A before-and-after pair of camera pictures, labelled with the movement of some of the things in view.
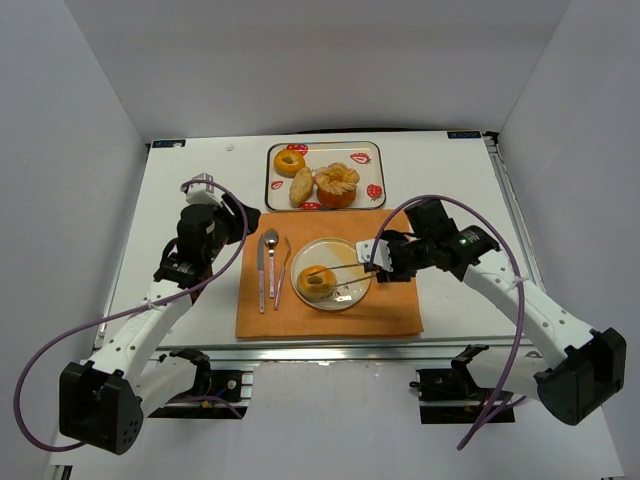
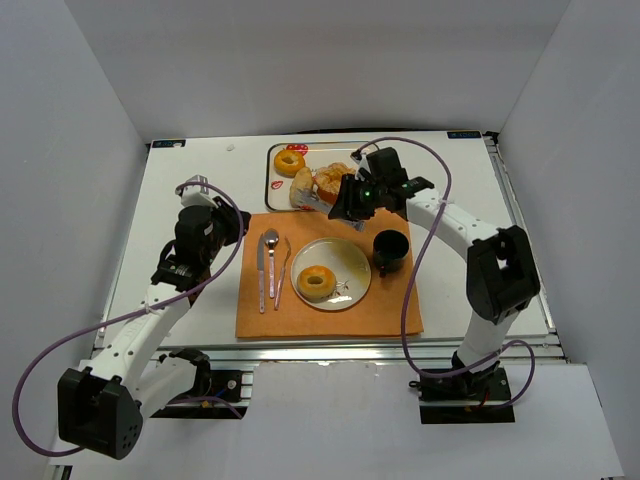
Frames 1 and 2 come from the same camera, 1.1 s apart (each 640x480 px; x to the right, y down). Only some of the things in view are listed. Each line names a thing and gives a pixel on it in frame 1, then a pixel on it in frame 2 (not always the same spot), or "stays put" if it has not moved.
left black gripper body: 247,220 stays put
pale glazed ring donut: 316,282 stays put
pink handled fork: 282,277 stays put
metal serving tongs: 343,266 -> 303,197
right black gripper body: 396,257 -> 347,201
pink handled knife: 261,268 stays put
